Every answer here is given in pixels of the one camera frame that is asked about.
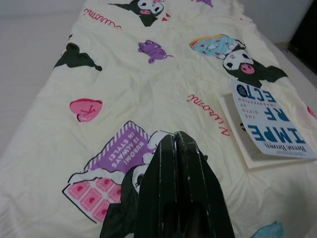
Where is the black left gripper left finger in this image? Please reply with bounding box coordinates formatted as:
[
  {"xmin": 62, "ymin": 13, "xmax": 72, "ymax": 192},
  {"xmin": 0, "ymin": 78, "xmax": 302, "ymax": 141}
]
[{"xmin": 133, "ymin": 134, "xmax": 179, "ymax": 238}]

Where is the cream cartoon print blanket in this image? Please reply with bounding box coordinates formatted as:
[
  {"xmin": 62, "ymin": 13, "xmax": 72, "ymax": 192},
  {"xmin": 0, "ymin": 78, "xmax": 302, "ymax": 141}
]
[{"xmin": 0, "ymin": 0, "xmax": 317, "ymax": 238}]

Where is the white blue lettered book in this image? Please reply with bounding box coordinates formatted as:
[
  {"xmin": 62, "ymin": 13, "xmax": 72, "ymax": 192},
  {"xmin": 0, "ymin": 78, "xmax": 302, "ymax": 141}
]
[{"xmin": 217, "ymin": 78, "xmax": 317, "ymax": 170}]

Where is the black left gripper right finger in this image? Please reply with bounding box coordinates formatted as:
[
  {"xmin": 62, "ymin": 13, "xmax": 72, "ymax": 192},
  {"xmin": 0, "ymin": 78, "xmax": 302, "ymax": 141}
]
[{"xmin": 174, "ymin": 130, "xmax": 235, "ymax": 238}]

